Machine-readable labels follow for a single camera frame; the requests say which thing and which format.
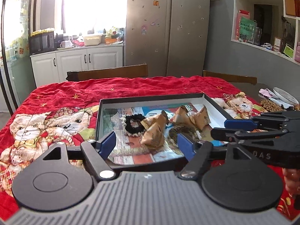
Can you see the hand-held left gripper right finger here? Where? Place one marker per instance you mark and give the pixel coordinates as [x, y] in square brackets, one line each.
[185, 144]

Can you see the white kitchen cabinet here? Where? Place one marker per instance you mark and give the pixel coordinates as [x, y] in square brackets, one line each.
[70, 63]

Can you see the light wooden chair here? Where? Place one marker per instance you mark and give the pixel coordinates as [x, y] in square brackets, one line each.
[229, 77]

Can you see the brown box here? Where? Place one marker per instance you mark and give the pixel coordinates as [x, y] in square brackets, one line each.
[292, 4]

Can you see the red printed blanket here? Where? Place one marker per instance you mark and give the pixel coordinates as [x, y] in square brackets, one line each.
[58, 93]

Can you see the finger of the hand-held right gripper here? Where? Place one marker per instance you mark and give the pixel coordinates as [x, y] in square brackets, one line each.
[238, 123]
[222, 134]

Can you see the white wall shelf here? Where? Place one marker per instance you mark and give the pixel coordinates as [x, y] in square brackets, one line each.
[234, 16]

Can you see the white plastic tub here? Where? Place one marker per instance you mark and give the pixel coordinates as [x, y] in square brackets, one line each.
[92, 40]

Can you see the black white scrunchie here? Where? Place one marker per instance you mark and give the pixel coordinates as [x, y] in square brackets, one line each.
[136, 116]

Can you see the black shallow box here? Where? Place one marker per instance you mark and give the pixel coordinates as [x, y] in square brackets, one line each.
[152, 100]

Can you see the clear drinking glasses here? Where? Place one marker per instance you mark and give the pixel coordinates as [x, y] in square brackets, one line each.
[255, 35]

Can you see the dark wooden chair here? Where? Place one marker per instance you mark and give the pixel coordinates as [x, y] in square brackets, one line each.
[110, 72]

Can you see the black microwave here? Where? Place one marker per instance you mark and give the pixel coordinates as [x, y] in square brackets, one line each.
[41, 43]

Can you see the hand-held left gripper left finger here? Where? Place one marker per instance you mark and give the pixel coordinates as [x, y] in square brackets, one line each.
[107, 144]

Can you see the small framed card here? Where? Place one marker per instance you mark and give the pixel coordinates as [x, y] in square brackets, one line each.
[277, 44]

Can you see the black sliding door frame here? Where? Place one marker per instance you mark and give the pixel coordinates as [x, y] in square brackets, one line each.
[4, 51]

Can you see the printed picture sheet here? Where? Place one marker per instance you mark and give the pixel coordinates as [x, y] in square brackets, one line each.
[131, 145]

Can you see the orange box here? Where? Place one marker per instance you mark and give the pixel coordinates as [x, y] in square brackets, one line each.
[113, 40]

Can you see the yellow green card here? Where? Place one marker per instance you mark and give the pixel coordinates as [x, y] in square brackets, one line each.
[288, 51]

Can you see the brown pyramid paper packet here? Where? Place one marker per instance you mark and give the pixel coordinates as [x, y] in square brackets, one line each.
[202, 119]
[153, 136]
[182, 116]

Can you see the red envelope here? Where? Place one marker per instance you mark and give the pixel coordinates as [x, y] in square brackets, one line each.
[243, 13]

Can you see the green white plush toy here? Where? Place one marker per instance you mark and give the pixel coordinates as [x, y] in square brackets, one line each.
[113, 31]

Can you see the green sign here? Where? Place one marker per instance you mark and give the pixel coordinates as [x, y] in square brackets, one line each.
[246, 28]

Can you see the olive brown scrunchie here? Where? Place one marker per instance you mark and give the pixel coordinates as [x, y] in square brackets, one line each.
[180, 131]

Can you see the white plate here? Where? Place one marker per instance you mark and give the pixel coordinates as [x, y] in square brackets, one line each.
[286, 96]

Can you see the silver refrigerator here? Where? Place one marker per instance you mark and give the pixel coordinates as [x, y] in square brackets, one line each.
[164, 39]

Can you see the white mug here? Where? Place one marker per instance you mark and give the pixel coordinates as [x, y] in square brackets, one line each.
[65, 44]

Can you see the person's right hand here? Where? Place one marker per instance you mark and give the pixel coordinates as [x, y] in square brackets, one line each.
[291, 180]

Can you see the yellow microwave cover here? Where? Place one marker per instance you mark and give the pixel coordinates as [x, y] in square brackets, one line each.
[42, 31]

